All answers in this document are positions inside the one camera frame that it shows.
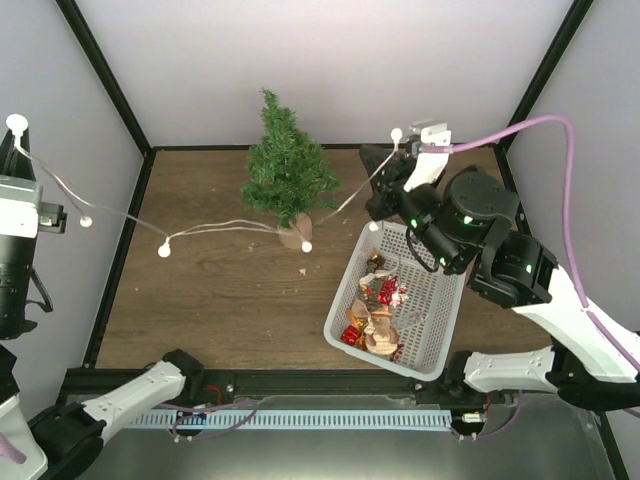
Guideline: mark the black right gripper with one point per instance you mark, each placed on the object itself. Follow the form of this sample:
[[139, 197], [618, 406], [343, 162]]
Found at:
[[392, 174]]

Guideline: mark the white perforated plastic basket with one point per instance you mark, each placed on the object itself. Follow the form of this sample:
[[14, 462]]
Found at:
[[425, 321]]

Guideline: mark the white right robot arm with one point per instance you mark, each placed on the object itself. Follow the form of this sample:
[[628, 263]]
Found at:
[[467, 228]]

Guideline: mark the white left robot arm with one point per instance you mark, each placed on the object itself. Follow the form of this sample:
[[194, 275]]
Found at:
[[42, 438]]

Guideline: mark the small green christmas tree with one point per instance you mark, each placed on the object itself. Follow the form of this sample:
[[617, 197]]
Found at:
[[288, 174]]

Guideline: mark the red foil gift ornament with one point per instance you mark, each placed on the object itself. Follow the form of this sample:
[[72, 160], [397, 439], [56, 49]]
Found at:
[[351, 335]]

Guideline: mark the wooden snowman ornament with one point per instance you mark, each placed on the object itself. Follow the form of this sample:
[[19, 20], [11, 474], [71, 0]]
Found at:
[[380, 336]]

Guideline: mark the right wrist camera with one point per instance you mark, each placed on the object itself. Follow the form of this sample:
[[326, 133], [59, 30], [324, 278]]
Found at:
[[429, 144]]

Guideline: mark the light blue cable duct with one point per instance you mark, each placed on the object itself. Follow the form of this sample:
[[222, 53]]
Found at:
[[410, 420]]

